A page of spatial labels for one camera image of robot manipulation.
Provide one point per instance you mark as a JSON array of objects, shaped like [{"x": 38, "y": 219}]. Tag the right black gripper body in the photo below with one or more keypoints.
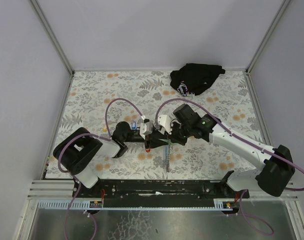
[{"x": 174, "y": 136}]

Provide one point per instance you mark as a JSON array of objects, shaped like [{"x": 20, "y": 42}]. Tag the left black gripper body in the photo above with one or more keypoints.
[{"x": 146, "y": 142}]

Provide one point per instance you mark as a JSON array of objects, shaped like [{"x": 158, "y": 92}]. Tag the green key tag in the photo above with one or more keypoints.
[{"x": 169, "y": 142}]

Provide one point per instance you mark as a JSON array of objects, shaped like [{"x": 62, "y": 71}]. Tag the grey keyring with blue handle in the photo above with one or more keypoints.
[{"x": 167, "y": 156}]

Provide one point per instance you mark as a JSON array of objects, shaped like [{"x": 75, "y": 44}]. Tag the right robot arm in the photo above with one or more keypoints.
[{"x": 272, "y": 170}]

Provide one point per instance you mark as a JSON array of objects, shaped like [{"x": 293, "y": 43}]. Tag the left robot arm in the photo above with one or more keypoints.
[{"x": 77, "y": 151}]

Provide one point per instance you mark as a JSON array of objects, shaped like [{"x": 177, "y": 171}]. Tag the floral table mat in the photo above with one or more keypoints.
[{"x": 98, "y": 100}]

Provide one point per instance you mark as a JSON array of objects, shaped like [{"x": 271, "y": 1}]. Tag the black cloth bag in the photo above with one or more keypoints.
[{"x": 193, "y": 79}]

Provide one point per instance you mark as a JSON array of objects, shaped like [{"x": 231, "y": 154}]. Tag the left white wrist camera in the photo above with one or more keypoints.
[{"x": 146, "y": 127}]

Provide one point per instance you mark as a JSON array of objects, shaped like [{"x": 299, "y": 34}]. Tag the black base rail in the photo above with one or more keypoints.
[{"x": 158, "y": 192}]

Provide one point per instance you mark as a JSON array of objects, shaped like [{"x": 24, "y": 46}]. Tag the white cable duct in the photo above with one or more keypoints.
[{"x": 97, "y": 205}]

